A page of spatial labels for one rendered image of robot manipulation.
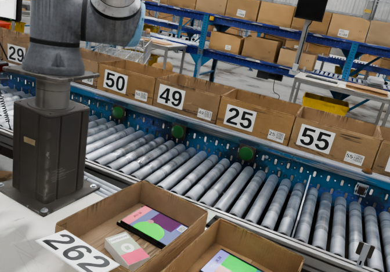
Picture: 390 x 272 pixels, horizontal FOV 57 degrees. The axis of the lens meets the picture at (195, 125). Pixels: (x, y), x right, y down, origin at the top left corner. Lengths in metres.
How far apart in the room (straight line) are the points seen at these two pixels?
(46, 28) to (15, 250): 0.64
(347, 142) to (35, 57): 1.37
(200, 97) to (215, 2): 4.87
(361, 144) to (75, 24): 1.33
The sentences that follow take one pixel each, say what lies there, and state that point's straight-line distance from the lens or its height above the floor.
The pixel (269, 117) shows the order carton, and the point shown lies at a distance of 1.84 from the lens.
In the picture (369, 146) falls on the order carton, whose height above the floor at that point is 1.00.
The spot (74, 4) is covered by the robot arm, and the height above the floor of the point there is 1.41.
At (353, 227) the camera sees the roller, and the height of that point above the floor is 0.74.
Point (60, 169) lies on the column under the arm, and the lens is 1.30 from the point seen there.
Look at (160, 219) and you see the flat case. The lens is 1.24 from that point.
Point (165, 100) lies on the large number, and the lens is 2.02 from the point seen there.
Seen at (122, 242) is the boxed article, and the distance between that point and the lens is 1.11.
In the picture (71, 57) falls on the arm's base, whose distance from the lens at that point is 1.20.
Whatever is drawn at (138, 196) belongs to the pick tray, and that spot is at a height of 0.79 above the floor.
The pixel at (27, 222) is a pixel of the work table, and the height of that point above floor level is 0.75.
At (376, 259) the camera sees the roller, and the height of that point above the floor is 0.75.
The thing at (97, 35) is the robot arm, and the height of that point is 1.33.
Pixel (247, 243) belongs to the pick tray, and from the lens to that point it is 1.18.
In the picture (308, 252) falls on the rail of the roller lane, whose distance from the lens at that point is 1.38.
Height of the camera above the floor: 1.47
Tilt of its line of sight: 18 degrees down
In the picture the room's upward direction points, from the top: 11 degrees clockwise
